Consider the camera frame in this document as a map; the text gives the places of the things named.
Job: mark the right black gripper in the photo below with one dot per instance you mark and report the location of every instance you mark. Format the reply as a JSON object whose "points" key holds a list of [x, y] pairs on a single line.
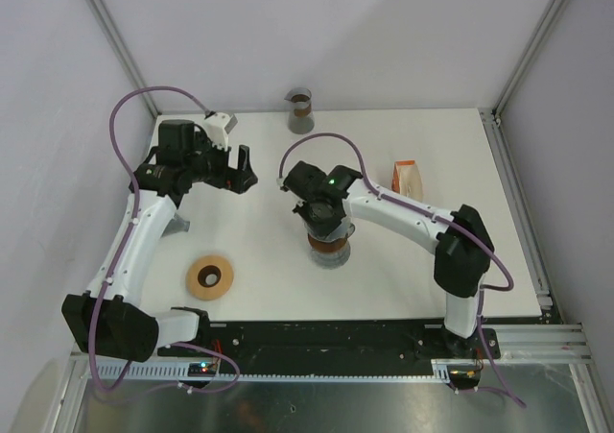
{"points": [[320, 229]]}

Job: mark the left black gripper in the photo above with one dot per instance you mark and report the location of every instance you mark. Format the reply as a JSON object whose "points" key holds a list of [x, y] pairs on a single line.
{"points": [[238, 180]]}

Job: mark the clear ribbed glass server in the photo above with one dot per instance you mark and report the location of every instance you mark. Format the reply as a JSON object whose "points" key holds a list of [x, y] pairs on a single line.
{"points": [[330, 261]]}

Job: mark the grey glass carafe with collar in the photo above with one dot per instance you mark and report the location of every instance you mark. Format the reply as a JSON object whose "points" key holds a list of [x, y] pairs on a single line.
{"points": [[300, 117]]}

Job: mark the blue ribbed cone dripper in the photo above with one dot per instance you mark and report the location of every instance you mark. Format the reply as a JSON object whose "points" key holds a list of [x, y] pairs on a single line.
{"points": [[344, 230]]}

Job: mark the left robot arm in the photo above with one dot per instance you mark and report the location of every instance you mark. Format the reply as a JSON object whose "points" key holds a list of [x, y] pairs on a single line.
{"points": [[107, 318]]}

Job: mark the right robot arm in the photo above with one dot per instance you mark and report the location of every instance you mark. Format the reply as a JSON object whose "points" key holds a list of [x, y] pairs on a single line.
{"points": [[457, 240]]}

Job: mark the orange coffee filter holder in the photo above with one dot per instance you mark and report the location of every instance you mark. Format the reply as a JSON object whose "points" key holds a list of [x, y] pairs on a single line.
{"points": [[395, 176]]}

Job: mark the white paper coffee filters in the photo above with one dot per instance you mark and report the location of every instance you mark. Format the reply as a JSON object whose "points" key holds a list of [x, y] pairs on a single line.
{"points": [[417, 188]]}

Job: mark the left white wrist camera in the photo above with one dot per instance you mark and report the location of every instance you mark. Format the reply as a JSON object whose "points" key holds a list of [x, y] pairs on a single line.
{"points": [[218, 127]]}

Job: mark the white slotted cable duct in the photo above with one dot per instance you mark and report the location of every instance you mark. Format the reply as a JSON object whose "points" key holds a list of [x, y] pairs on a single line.
{"points": [[207, 370]]}

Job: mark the left aluminium corner post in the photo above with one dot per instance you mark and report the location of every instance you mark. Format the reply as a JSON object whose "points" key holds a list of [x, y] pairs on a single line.
{"points": [[115, 40]]}

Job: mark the aluminium corner post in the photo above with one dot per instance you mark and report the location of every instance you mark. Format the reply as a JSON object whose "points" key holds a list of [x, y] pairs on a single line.
{"points": [[537, 40], [115, 40]]}

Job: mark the right aluminium corner post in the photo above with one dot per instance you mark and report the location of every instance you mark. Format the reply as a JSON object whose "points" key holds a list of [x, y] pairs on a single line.
{"points": [[537, 40]]}

